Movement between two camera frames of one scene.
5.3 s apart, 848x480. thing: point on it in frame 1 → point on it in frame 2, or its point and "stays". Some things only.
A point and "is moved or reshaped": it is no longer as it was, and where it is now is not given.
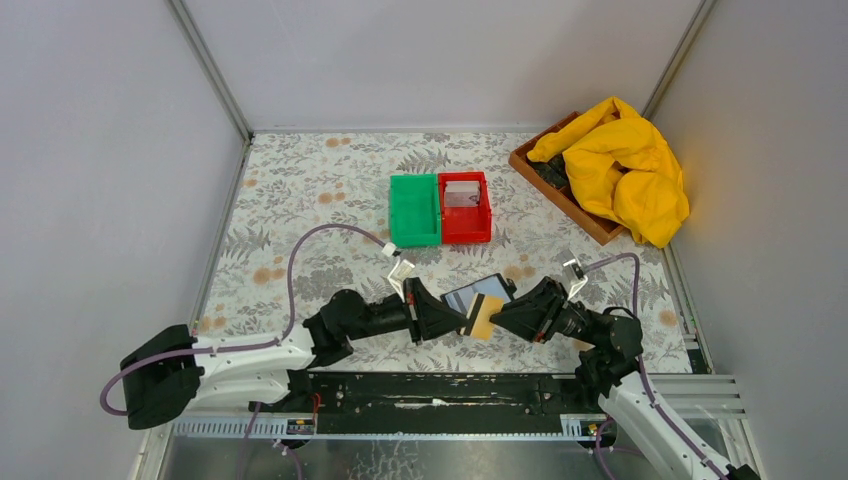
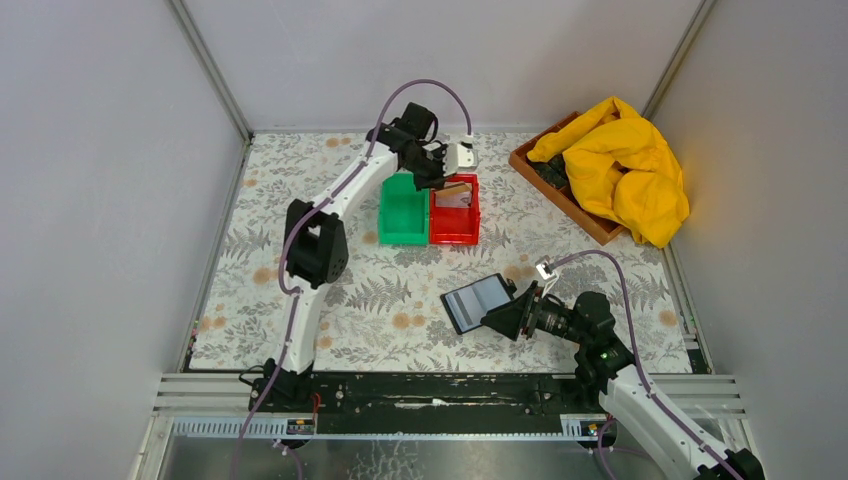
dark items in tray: (553, 171) stays
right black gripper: (535, 312) stays
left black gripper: (425, 317) → (436, 173)
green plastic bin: (415, 217) is moved or reshaped
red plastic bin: (465, 208) is moved or reshaped
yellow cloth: (621, 167) stays
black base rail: (438, 393) stays
